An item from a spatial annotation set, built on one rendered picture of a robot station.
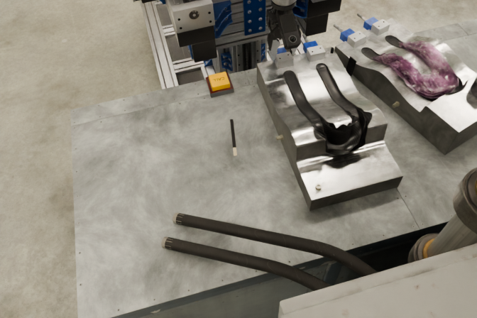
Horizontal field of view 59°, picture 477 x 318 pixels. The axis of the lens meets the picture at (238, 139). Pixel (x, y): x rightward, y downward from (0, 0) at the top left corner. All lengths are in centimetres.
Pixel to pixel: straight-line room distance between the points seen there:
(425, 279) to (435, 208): 85
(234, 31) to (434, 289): 143
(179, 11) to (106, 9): 189
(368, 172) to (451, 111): 30
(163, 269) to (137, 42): 204
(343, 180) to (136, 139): 63
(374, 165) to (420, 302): 83
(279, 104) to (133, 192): 49
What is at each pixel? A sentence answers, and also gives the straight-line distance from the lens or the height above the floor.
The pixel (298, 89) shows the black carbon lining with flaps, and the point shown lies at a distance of 132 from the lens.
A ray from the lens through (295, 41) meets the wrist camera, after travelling 124.
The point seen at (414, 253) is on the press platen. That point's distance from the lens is 92.
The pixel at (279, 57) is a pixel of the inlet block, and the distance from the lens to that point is 136.
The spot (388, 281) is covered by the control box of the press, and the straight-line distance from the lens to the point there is 41.
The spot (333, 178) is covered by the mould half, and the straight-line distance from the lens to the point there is 116.
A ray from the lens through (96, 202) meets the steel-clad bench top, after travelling 127.
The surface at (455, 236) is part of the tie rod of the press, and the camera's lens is 80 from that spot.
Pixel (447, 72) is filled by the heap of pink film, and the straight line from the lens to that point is 144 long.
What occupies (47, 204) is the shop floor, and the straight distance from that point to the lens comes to 233.
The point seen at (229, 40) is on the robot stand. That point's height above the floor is 72.
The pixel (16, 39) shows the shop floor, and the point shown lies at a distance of 332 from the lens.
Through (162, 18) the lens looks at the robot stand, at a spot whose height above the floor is 21.
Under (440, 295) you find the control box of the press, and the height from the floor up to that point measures 147.
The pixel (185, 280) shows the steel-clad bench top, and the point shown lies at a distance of 111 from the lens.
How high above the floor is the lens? 184
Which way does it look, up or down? 54 degrees down
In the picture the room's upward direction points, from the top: 4 degrees counter-clockwise
